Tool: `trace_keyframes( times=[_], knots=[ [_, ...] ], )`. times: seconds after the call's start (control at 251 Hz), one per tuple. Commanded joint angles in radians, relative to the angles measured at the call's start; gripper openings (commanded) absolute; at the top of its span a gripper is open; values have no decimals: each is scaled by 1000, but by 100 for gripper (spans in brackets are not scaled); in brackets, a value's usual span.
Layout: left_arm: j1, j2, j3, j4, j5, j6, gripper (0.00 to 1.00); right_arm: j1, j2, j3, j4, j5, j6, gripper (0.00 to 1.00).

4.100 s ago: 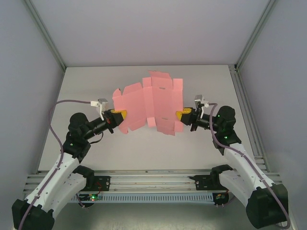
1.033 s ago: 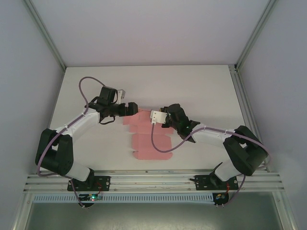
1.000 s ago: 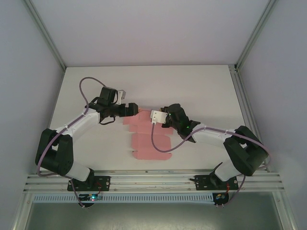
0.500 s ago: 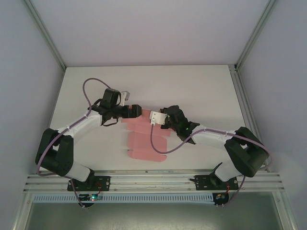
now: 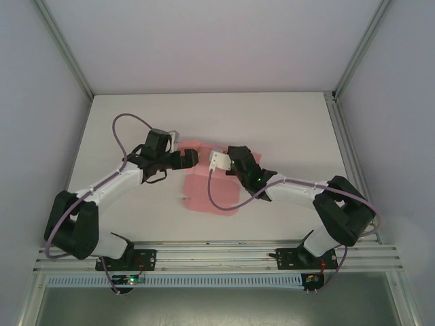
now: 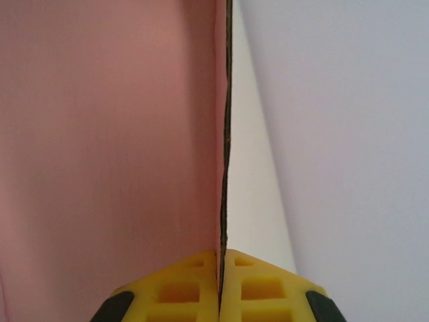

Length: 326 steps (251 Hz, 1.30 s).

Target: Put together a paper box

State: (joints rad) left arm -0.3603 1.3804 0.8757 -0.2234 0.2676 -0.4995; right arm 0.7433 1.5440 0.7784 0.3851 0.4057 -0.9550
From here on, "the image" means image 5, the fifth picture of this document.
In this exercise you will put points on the circuit board with green light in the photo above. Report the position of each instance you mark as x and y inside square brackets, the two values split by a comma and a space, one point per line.
[130, 280]

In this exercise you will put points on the aluminium frame post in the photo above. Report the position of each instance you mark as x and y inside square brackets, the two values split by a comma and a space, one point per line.
[363, 51]
[64, 51]

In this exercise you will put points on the pink cloth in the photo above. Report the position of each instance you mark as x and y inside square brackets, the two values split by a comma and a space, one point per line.
[204, 193]

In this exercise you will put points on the small circuit board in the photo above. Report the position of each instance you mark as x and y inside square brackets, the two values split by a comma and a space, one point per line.
[312, 279]

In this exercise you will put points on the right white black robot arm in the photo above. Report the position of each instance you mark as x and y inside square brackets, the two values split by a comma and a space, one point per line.
[299, 192]

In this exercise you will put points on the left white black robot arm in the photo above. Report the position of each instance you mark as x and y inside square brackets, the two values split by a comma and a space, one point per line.
[112, 185]

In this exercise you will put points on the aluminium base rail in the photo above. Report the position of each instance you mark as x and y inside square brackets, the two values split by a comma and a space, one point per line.
[217, 255]

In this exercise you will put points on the aluminium side rail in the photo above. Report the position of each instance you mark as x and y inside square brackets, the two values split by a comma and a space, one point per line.
[350, 163]

